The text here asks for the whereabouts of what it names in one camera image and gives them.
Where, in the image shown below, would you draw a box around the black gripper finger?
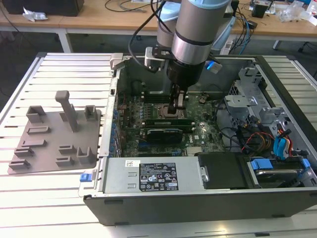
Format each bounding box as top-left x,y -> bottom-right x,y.
169,84 -> 180,114
178,90 -> 187,110

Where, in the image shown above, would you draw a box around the black RAM slots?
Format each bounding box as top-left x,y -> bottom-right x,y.
142,90 -> 189,104

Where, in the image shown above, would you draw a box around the CPU socket with cover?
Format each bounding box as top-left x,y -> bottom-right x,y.
153,102 -> 189,120

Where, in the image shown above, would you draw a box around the black graphics card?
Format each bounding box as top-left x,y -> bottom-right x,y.
145,128 -> 184,144

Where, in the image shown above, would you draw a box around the green motherboard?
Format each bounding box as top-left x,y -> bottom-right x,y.
112,95 -> 227,157

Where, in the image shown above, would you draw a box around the grey metal drive cage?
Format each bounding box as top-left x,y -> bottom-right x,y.
223,66 -> 293,149

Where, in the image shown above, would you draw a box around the grey case corner clip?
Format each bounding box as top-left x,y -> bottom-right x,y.
109,53 -> 125,70

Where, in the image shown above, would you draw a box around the black plastic air shroud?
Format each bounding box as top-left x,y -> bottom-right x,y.
195,151 -> 249,190

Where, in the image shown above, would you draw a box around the silver power supply unit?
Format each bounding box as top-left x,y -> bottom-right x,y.
102,156 -> 207,194

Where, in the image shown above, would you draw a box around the black cup on desk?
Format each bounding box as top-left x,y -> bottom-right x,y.
251,1 -> 269,18

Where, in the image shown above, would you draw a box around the black open PC case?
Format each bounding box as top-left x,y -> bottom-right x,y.
78,53 -> 317,226

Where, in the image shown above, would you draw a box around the wooden desk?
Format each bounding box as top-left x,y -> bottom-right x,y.
0,0 -> 317,38

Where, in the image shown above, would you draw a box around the hard disk in blue carrier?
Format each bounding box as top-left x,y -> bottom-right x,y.
247,158 -> 311,187

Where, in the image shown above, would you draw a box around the clear plastic bags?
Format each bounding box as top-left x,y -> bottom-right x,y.
276,0 -> 313,23

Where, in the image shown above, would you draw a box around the grey parts rack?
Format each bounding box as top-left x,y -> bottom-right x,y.
7,90 -> 104,176

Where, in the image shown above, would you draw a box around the black box on desk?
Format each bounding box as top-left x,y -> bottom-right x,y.
4,0 -> 85,17

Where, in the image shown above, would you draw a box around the crumpled clear plastic wrap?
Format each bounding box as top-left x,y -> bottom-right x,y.
22,6 -> 48,23

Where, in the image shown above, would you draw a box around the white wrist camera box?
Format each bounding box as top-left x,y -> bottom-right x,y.
205,60 -> 222,74

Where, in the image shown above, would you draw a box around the silver camera mount bracket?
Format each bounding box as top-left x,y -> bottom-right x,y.
144,46 -> 172,73

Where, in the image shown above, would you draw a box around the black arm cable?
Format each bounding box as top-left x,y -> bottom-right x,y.
128,0 -> 171,73

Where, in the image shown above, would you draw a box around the red yellow power wires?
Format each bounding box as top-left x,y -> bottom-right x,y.
244,131 -> 276,151

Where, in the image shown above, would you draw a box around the blue disk data wire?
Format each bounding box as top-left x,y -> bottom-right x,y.
273,135 -> 291,162

